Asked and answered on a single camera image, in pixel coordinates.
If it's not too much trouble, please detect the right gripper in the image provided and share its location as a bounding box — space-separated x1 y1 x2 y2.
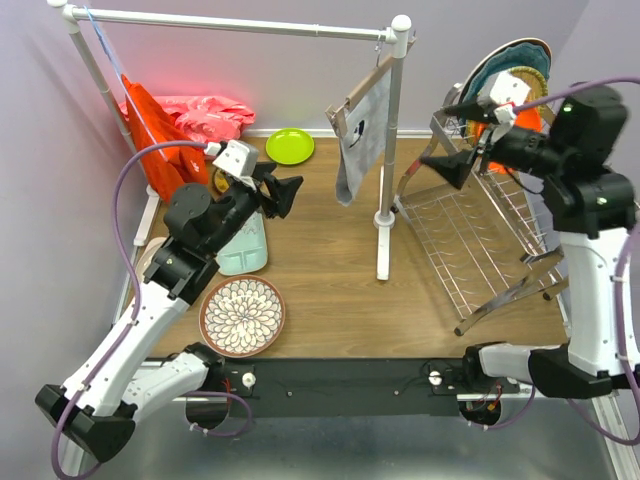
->
418 92 570 190

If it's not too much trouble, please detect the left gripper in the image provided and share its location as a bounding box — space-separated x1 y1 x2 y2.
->
204 162 304 256

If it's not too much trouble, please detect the orange plastic plate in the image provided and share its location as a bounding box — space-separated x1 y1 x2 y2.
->
466 109 543 174

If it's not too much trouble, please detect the woven bamboo plate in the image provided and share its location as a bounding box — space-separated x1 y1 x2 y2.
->
509 66 548 103

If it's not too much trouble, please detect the teal scalloped plate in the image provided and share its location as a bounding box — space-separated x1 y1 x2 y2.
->
458 41 551 121

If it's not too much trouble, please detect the large floral ceramic plate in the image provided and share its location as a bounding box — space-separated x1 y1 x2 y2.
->
455 37 553 116

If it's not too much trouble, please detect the brown rim floral plate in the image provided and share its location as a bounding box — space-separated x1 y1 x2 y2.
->
199 275 286 358

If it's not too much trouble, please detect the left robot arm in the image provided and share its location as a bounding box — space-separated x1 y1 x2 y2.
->
35 162 303 464

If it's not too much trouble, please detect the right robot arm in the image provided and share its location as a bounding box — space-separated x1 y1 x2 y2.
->
421 80 639 400

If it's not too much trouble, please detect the metal dish rack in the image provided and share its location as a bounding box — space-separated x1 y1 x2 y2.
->
394 111 569 337

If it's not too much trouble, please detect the lime green plate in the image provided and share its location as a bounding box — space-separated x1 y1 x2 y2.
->
265 128 315 166

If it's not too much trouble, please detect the dark yellow patterned plate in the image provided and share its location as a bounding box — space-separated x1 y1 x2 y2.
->
212 168 231 195

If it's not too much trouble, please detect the light blue divided tray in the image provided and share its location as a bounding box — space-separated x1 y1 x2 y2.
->
216 212 268 276

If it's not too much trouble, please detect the pink plastic bag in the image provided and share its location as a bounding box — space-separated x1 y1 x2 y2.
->
131 94 256 142

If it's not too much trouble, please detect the beige clip hanger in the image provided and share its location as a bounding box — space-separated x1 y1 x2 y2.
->
325 35 417 140

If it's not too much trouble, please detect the grey panda towel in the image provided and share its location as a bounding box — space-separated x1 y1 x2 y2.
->
335 78 389 206

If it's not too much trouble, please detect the orange garment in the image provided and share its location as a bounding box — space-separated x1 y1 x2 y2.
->
121 74 208 202

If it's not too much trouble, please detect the white striped plate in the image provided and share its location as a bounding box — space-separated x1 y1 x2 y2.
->
135 237 166 283

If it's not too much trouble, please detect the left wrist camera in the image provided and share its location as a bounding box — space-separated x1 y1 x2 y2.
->
204 140 259 186

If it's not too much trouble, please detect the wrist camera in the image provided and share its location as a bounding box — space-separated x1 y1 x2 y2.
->
204 140 259 186
477 71 531 149

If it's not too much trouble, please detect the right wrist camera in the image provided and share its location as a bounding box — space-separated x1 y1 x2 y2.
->
477 71 531 149

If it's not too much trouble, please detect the white clothes rack frame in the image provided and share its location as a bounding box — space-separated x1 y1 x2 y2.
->
48 1 411 281

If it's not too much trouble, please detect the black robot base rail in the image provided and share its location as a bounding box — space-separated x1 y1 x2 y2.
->
202 357 522 418

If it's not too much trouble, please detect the blue wire hanger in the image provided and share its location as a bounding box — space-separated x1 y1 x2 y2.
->
83 5 158 145

